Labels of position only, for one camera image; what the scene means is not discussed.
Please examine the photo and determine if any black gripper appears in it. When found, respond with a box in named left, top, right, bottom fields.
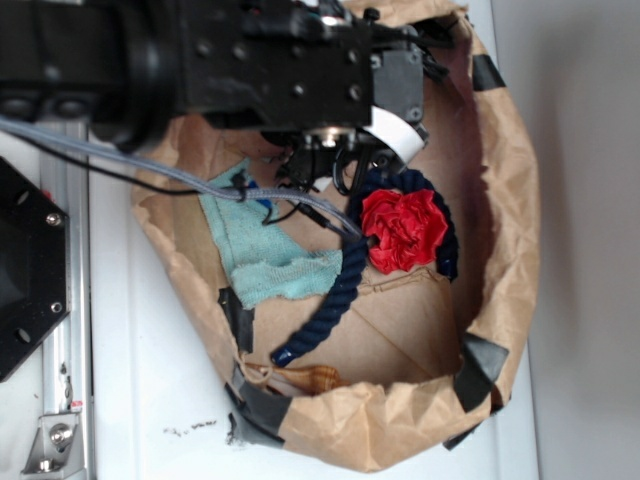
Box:
left=180, top=1, right=424, bottom=131

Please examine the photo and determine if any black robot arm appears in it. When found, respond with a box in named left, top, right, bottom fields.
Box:
left=1, top=1, right=423, bottom=152

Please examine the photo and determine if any red crumpled paper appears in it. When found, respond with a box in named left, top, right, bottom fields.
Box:
left=360, top=189, right=449, bottom=274

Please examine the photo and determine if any light blue cloth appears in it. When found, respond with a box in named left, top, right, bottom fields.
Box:
left=197, top=157, right=344, bottom=310

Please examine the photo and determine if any brown paper bag bin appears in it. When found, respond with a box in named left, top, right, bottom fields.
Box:
left=132, top=1, right=540, bottom=472

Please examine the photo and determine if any brown wooden object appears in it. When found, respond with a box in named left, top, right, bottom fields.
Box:
left=244, top=363, right=350, bottom=397

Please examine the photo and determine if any dark blue rope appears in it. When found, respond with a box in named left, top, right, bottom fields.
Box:
left=270, top=167, right=460, bottom=369

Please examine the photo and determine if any thin black cable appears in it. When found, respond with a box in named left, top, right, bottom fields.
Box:
left=0, top=130, right=321, bottom=225

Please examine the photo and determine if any aluminium rail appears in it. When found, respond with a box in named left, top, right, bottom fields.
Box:
left=28, top=153, right=95, bottom=479

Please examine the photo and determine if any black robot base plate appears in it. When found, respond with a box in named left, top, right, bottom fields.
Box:
left=1, top=159, right=69, bottom=381

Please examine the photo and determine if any metal corner bracket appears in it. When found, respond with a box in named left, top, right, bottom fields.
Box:
left=20, top=413, right=84, bottom=479

